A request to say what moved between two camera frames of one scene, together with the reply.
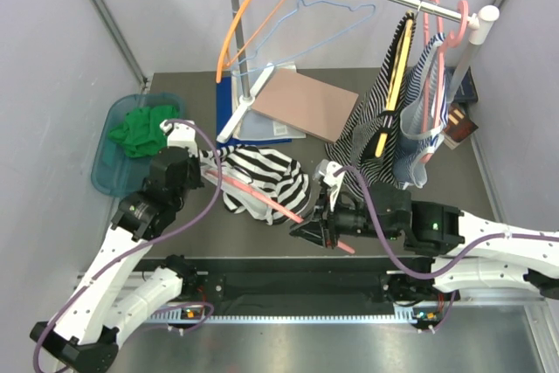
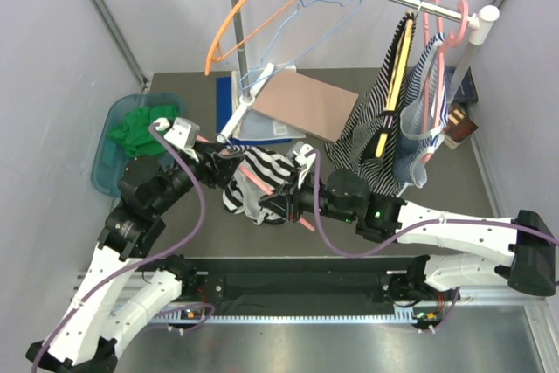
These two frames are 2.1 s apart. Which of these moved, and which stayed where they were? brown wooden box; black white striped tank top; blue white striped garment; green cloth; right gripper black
Moved: right gripper black
Stayed: green cloth; brown wooden box; blue white striped garment; black white striped tank top
